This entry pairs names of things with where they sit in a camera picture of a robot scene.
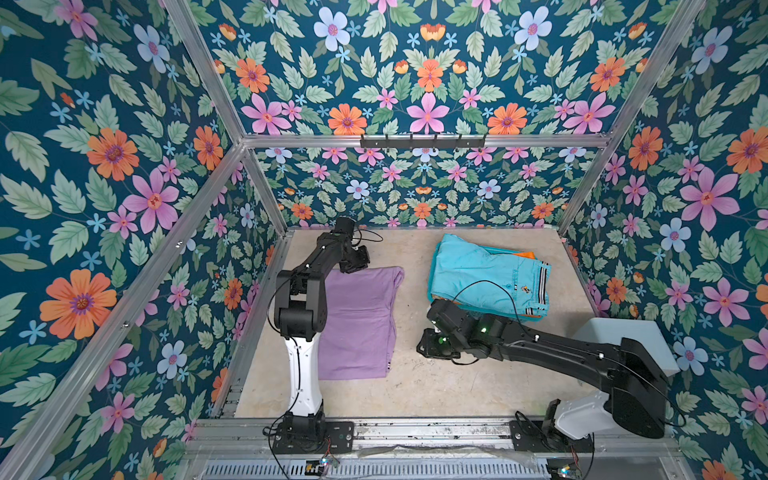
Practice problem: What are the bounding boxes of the turquoise pants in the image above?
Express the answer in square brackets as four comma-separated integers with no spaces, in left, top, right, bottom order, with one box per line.
[427,232,552,322]

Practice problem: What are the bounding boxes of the purple pants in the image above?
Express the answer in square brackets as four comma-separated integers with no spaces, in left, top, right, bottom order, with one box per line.
[318,267,404,381]

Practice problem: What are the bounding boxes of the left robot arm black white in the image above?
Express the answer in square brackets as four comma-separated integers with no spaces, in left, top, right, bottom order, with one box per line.
[273,217,370,441]

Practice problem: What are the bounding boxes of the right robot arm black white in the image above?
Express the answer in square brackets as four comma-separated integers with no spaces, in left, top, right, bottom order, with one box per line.
[416,299,668,440]

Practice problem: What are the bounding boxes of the teal plastic basket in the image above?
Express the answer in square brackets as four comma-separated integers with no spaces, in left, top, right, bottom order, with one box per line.
[424,239,550,322]

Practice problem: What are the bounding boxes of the white box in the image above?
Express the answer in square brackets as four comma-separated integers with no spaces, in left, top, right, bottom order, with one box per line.
[572,318,681,378]

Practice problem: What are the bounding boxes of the black hook rail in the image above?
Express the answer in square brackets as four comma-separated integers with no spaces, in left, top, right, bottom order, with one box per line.
[359,134,487,150]

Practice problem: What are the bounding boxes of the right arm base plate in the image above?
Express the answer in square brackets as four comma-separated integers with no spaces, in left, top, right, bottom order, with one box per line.
[509,418,593,455]

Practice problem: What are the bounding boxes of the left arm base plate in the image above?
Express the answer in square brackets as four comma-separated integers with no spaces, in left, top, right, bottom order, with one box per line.
[270,417,355,454]

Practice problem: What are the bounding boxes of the aluminium frame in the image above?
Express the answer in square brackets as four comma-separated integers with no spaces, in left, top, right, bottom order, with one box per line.
[1,1,701,479]

